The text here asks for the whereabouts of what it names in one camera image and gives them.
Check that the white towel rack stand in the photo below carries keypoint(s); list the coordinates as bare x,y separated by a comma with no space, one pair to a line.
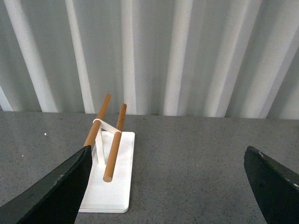
108,189

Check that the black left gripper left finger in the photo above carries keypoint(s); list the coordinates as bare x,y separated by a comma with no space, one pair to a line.
56,198

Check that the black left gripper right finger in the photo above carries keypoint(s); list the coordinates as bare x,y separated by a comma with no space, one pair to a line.
275,187

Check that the white pleated curtain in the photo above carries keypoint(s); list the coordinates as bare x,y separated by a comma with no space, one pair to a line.
212,58

